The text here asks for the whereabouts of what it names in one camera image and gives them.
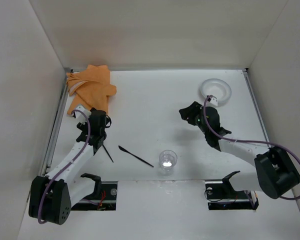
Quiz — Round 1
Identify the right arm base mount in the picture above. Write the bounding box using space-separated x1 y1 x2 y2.
204 180 259 211

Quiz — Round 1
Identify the orange cloth placemat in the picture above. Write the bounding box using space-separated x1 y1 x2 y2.
66 64 117 115

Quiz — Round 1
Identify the left aluminium table rail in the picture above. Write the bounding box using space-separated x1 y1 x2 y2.
39 75 68 176

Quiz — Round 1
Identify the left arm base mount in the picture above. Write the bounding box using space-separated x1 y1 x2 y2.
69 181 118 211

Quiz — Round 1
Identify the black knife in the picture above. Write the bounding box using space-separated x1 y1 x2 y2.
118 145 154 168

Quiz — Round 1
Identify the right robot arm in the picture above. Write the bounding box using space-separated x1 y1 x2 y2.
179 101 300 199

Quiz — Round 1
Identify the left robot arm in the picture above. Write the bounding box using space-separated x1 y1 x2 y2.
28 105 112 225

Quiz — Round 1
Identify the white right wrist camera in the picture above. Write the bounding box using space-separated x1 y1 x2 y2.
207 95 218 107

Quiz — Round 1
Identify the clear plastic cup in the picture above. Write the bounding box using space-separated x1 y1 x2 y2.
158 149 178 176

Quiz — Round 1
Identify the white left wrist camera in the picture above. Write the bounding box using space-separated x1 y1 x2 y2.
71 104 91 124

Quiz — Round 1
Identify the white ceramic plate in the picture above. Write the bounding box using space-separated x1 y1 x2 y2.
199 78 232 106

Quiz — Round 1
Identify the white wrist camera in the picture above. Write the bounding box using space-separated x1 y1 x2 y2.
207 95 218 107
71 104 91 124

